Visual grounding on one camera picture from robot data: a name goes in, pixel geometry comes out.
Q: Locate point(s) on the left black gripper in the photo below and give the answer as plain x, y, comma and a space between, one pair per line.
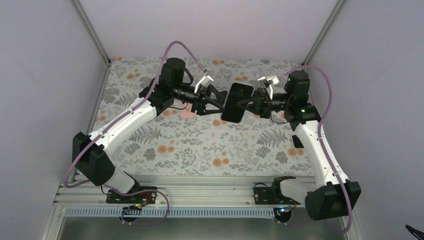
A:
199, 104

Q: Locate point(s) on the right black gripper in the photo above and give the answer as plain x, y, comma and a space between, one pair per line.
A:
262, 103

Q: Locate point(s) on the black phone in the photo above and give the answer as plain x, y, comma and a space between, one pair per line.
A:
297, 144
238, 92

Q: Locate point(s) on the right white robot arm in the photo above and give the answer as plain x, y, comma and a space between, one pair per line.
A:
334, 194

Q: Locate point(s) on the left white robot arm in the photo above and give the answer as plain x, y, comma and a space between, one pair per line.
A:
91, 152

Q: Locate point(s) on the floral table mat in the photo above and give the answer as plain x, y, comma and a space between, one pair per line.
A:
203, 145

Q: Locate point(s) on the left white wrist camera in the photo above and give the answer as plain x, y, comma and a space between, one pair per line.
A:
204, 82

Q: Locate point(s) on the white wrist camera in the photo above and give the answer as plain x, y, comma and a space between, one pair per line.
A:
266, 83
204, 82

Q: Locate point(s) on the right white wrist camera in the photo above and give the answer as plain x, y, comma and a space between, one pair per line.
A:
266, 83

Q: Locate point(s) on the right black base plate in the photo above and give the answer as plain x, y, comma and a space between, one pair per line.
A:
264, 195

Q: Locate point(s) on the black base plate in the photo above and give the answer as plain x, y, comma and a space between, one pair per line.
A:
264, 195
147, 197

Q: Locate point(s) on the aluminium rail frame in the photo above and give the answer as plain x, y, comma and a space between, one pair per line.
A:
182, 191

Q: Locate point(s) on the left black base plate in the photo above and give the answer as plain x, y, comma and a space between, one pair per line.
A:
147, 197

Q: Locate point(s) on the grey slotted cable duct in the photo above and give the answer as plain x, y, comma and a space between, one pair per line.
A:
173, 212

